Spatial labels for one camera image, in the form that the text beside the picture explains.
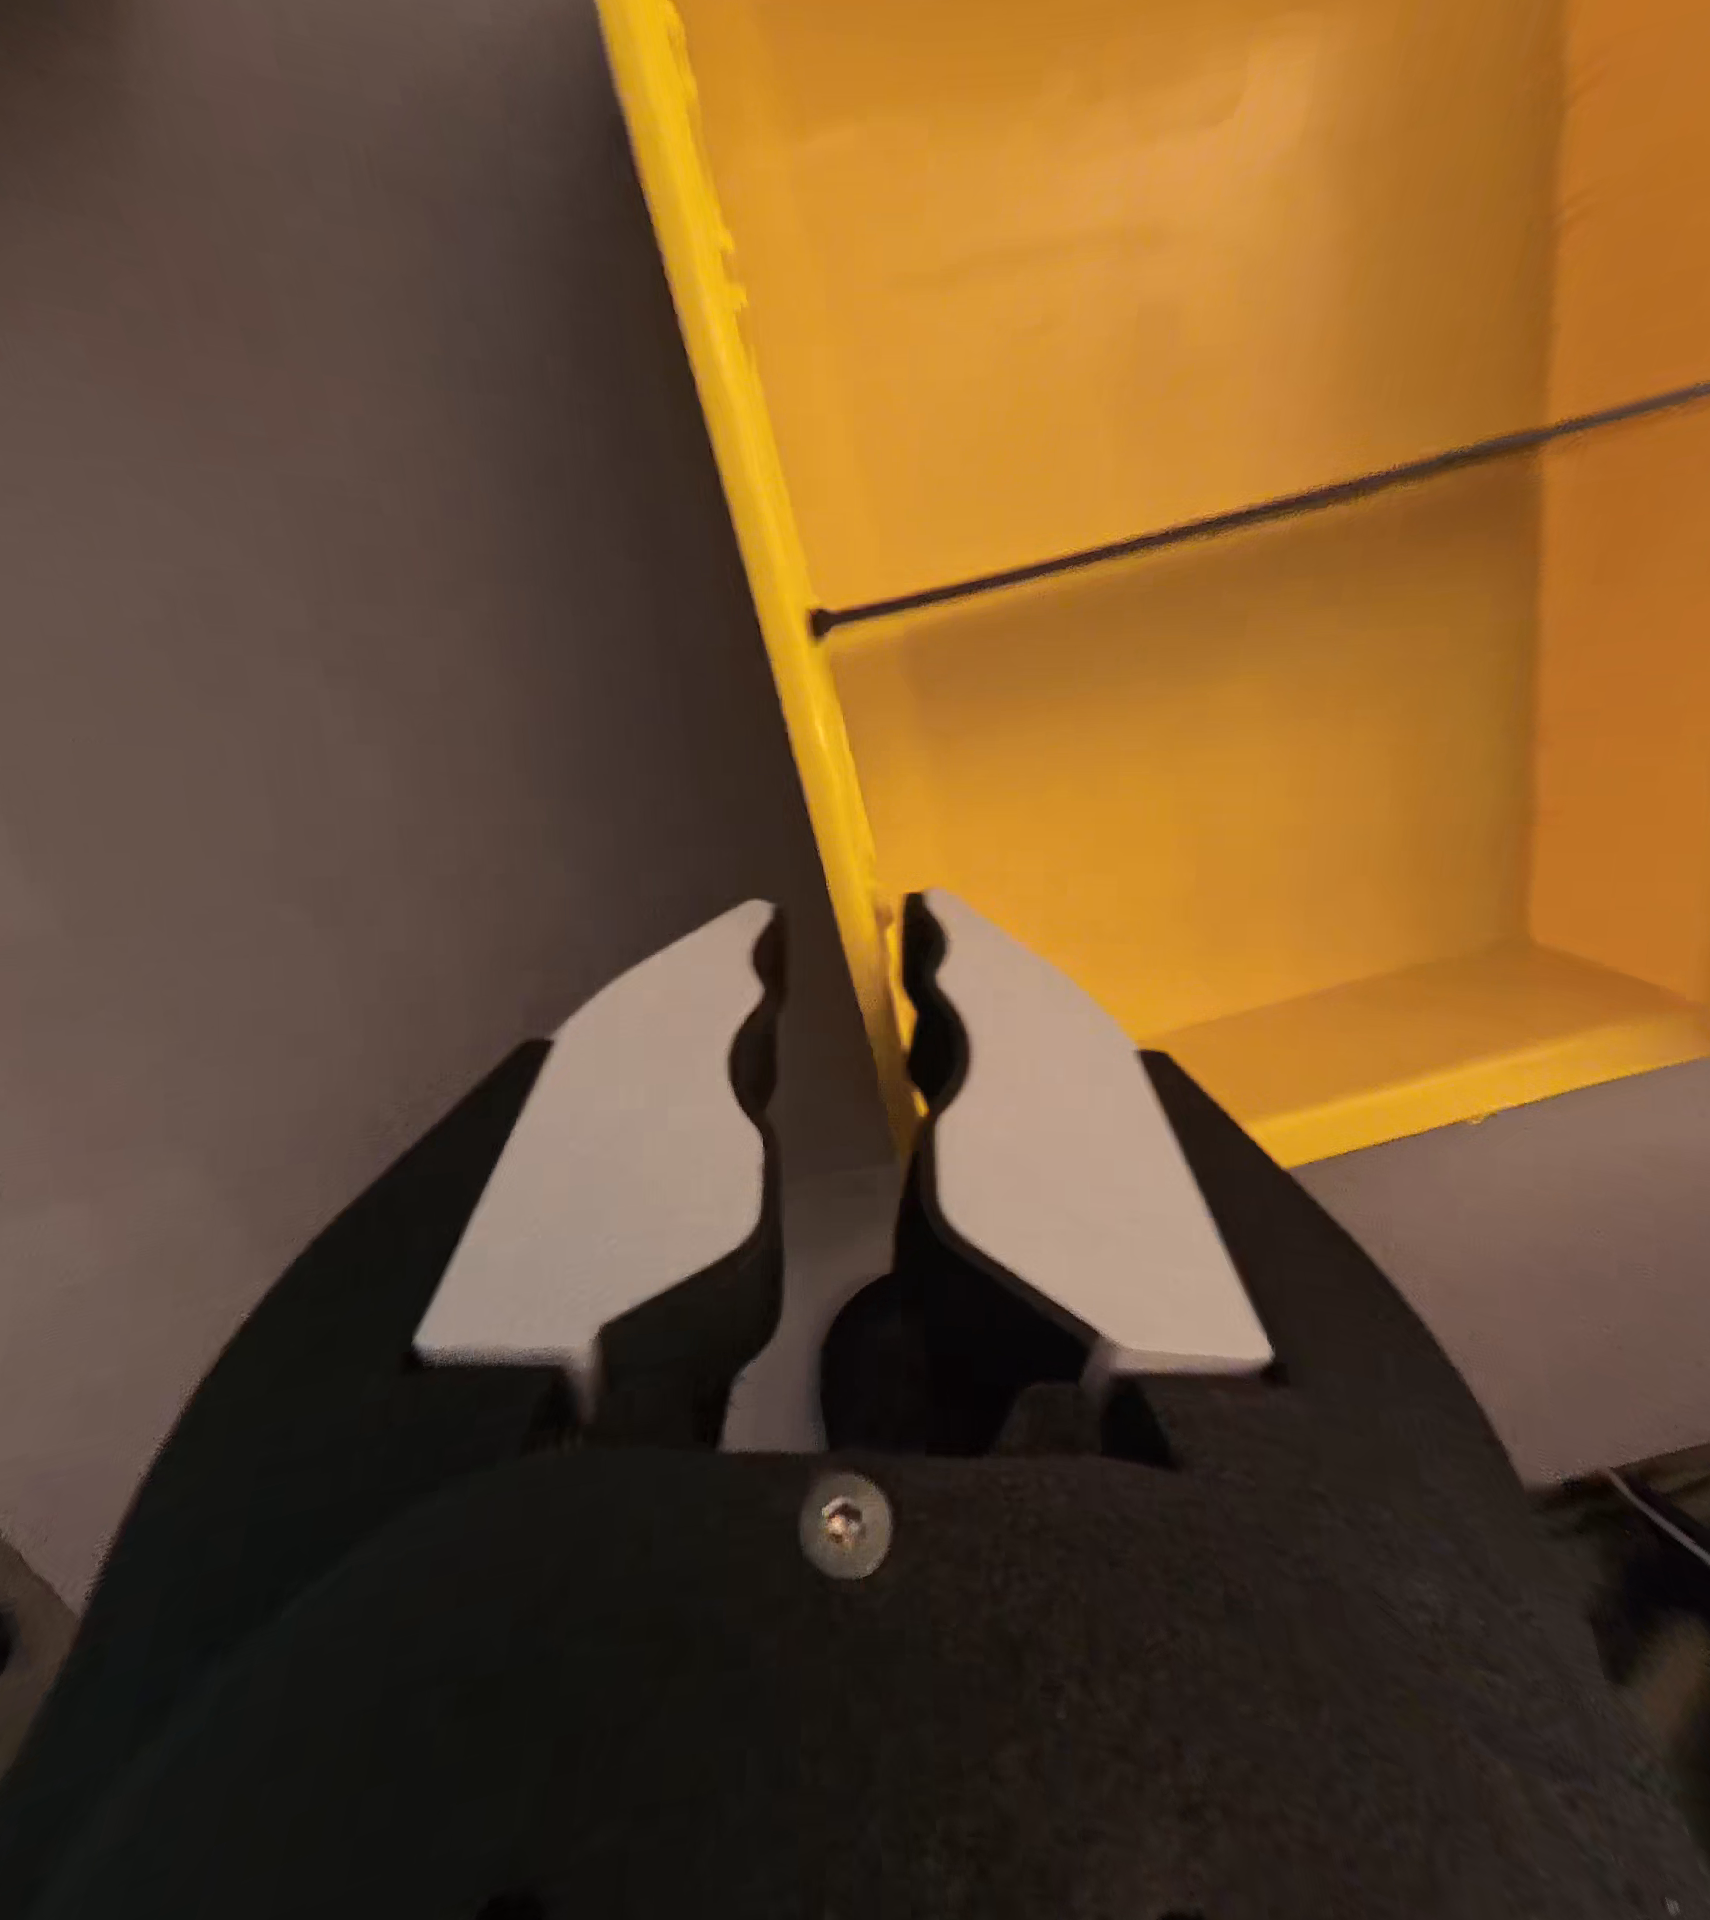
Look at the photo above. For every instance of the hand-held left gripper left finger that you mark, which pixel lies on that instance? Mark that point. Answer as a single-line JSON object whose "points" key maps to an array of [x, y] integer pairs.
{"points": [[614, 1170]]}

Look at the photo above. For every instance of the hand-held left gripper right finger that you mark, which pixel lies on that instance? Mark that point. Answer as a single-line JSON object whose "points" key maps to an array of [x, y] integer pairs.
{"points": [[1081, 1185]]}

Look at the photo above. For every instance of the person's olive clothing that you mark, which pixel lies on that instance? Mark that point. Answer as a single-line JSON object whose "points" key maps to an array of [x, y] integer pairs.
{"points": [[1694, 1725]]}

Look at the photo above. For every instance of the yellow storage bin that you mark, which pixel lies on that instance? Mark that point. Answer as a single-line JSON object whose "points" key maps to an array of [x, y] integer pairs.
{"points": [[1170, 301]]}

